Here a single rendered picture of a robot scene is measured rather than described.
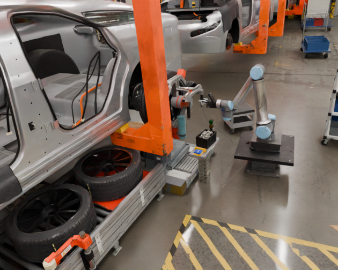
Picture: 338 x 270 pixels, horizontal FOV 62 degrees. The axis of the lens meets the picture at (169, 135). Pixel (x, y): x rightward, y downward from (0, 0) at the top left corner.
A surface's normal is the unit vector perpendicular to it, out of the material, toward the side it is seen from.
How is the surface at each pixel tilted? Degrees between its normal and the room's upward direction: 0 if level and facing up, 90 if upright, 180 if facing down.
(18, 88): 86
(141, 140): 90
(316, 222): 0
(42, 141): 92
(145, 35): 90
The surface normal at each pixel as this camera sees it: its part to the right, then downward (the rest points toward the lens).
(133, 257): -0.08, -0.88
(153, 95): -0.48, 0.45
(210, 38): 0.18, 0.45
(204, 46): 0.01, 0.68
